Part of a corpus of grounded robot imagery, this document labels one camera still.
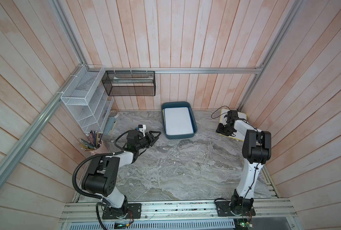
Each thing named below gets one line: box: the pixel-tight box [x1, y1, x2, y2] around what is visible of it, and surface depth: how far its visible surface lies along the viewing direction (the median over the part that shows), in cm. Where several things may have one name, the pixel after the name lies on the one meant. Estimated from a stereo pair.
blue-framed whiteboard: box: [162, 106, 194, 136], surface depth 110 cm
